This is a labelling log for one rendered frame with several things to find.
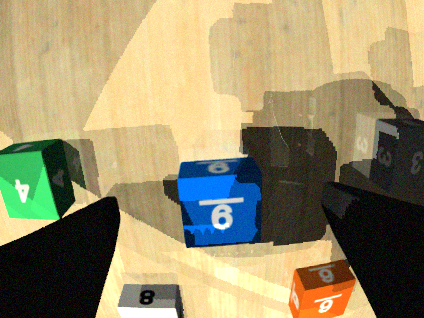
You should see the green block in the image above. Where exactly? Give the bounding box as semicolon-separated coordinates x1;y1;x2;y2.
0;139;76;220

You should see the orange block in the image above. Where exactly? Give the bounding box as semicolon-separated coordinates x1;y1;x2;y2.
288;259;356;318

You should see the blue block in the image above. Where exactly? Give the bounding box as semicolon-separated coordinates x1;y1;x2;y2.
177;156;263;248

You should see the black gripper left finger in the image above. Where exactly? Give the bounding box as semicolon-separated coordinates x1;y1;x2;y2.
0;196;121;318

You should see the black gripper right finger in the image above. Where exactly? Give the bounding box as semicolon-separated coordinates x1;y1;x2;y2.
321;182;424;318

